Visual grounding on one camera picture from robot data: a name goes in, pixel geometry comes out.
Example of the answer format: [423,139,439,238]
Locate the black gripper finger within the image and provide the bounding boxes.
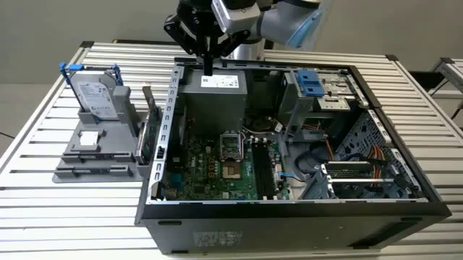
[208,31,251,76]
[163,16,210,76]

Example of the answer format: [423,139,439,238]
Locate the black RAM slot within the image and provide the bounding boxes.
[265,138,279,200]
[255,138,269,200]
[261,138,274,200]
[251,138,265,200]

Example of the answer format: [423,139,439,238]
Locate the grey power supply unit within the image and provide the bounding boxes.
[179,69,250,138]

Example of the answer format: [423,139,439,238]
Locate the blue drive bay latch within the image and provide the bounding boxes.
[295,69,323,98]

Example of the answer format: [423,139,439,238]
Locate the black cooler fan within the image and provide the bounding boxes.
[243,113,282,134]

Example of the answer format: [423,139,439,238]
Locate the hard disk in blue carrier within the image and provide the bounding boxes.
[58,61,124,121]

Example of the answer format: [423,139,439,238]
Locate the silver optical drive cage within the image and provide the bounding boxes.
[281,69,371,141]

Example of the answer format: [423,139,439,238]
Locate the graphics card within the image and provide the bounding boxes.
[135,86,163,166]

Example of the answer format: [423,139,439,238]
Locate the grey parts rack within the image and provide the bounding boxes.
[52,86,156,184]

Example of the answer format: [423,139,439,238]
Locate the metal socket cover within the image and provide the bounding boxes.
[219,131,243,163]

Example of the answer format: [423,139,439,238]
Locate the silver CPU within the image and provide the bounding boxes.
[79,132,100,146]

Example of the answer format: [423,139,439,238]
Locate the CPU socket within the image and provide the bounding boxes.
[220,161,243,180]

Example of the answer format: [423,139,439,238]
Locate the green motherboard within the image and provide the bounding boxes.
[166,132,293,202]

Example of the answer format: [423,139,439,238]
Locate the grey metal disk bay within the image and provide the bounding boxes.
[299,159,426,202]

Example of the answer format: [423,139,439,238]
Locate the metal slat side table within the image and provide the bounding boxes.
[430,57,463,99]

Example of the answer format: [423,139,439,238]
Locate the black PC case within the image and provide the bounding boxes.
[134,56,453,255]

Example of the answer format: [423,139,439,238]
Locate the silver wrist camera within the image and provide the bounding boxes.
[211,0,262,35]

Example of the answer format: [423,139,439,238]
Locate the thin orange wire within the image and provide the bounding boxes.
[303,121,334,165]

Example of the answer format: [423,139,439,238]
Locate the black looped cable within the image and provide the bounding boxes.
[294,146,329,183]

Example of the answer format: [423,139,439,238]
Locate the orange yellow power wires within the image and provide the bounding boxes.
[363,142,391,189]

